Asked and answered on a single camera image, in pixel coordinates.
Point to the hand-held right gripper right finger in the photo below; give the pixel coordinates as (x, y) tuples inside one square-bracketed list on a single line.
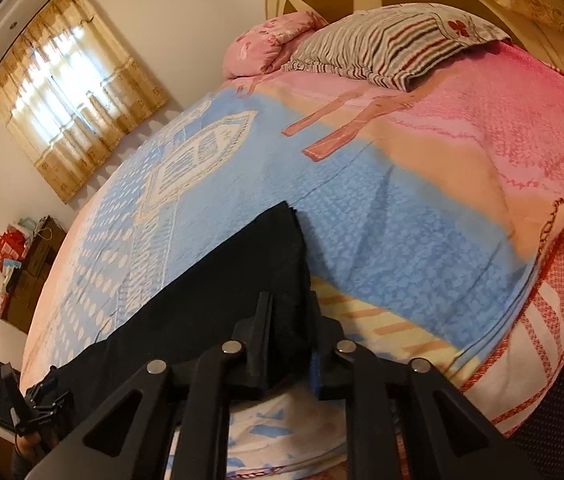
[(324, 347)]

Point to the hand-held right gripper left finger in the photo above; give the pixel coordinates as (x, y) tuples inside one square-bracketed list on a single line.
[(262, 340)]

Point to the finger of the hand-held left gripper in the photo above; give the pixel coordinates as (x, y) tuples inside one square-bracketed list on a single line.
[(39, 392)]

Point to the black pants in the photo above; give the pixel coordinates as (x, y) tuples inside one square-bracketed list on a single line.
[(212, 300)]

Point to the person's left hand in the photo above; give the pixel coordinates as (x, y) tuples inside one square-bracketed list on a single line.
[(27, 444)]

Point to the brown wooden desk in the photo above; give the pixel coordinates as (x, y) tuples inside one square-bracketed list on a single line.
[(37, 270)]

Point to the bed with patterned bedspread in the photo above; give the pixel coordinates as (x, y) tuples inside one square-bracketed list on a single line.
[(387, 220)]

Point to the red gift bag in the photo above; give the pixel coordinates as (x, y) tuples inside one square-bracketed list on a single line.
[(9, 245)]

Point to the light blue bag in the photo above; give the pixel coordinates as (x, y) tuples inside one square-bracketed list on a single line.
[(27, 225)]

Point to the pink floral pillow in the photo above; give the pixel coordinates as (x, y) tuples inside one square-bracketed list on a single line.
[(267, 40)]

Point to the short yellow window curtain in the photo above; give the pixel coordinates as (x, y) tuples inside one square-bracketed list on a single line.
[(77, 90)]

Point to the striped pillow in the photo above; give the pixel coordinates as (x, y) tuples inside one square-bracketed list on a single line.
[(377, 40)]

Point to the dark curtain rod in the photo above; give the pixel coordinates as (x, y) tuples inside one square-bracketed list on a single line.
[(22, 35)]

